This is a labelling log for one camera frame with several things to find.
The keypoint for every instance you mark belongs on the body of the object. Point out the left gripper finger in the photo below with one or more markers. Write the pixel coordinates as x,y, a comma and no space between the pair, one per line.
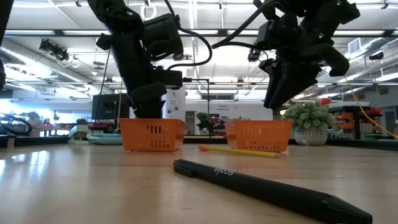
149,99

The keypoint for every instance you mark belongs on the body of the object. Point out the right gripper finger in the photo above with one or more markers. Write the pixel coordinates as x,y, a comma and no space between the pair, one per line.
295,84
271,84

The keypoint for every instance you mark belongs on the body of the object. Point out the orange slotted plastic basket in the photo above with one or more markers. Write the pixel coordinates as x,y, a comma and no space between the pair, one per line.
258,135
149,137

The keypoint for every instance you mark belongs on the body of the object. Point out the yellow pencil with orange eraser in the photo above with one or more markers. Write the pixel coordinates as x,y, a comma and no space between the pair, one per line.
242,151

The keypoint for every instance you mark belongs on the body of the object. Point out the black pen with white logo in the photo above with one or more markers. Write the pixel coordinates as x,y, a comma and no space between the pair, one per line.
264,186

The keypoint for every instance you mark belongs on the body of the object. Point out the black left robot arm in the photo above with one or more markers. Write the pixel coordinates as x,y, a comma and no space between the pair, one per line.
118,15

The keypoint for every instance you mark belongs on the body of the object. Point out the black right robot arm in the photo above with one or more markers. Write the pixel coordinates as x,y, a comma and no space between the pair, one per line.
326,9

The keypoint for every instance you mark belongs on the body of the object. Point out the black rack with red bins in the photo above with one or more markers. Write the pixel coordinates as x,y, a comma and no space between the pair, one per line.
357,124

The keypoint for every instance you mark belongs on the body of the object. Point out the white cylindrical column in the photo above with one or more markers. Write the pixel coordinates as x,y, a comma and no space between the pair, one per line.
175,102

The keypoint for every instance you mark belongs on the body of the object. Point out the red round lantern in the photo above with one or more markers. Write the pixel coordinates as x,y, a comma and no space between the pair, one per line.
325,101

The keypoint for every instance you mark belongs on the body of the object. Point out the green plant in white pot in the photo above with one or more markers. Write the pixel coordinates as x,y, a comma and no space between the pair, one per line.
309,118

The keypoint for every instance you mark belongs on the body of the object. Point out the black monitor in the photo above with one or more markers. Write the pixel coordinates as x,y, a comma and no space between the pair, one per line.
105,107

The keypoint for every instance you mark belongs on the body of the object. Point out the small dark green plant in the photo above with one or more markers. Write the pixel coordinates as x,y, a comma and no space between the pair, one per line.
203,119

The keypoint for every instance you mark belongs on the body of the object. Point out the teal calculator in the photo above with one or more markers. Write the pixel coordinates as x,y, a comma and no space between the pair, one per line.
104,139

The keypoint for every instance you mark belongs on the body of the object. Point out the black ceiling speaker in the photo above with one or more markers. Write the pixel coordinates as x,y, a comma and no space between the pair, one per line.
376,56

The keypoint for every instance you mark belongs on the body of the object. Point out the small pale green gadget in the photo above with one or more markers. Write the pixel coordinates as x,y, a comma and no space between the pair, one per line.
79,132

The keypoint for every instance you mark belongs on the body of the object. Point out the person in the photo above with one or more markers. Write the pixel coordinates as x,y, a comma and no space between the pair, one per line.
35,123

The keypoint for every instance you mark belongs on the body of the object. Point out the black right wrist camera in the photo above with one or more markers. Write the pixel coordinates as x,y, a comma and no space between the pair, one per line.
276,31

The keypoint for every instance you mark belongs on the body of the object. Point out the black ceiling camera cluster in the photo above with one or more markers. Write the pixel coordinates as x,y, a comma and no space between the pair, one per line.
54,49

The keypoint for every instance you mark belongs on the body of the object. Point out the black aluminium table frame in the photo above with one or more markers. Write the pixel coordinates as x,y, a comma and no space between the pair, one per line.
37,140

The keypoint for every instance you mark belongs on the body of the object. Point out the small tan post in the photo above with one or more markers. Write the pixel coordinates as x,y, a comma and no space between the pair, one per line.
11,143

